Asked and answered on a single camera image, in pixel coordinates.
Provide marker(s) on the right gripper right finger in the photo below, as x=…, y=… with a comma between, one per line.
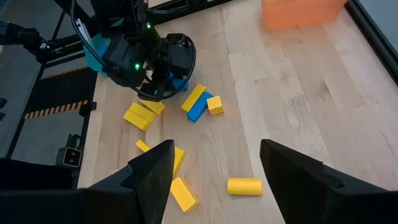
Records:
x=311, y=193

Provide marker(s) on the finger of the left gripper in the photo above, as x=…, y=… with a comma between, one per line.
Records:
x=164, y=88
x=148, y=91

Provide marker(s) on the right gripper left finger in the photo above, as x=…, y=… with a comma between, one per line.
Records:
x=136, y=193

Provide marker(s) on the blue wooden block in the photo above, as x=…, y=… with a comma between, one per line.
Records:
x=179, y=84
x=200, y=107
x=101, y=49

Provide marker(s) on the yellow wooden cube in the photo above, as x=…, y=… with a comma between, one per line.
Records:
x=215, y=105

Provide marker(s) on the yellow wooden cylinder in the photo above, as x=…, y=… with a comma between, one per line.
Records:
x=244, y=186

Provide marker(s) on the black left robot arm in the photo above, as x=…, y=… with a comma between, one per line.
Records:
x=124, y=56

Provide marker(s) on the yellow wooden block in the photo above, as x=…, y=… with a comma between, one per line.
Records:
x=154, y=106
x=142, y=145
x=179, y=158
x=136, y=120
x=142, y=112
x=193, y=98
x=184, y=194

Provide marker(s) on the teal translucent bin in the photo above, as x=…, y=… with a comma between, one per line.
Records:
x=91, y=59

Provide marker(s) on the orange translucent bin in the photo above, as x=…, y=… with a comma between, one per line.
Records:
x=298, y=14

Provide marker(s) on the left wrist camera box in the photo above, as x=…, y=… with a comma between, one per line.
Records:
x=178, y=53

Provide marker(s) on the table-level camera box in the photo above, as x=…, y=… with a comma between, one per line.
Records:
x=72, y=157

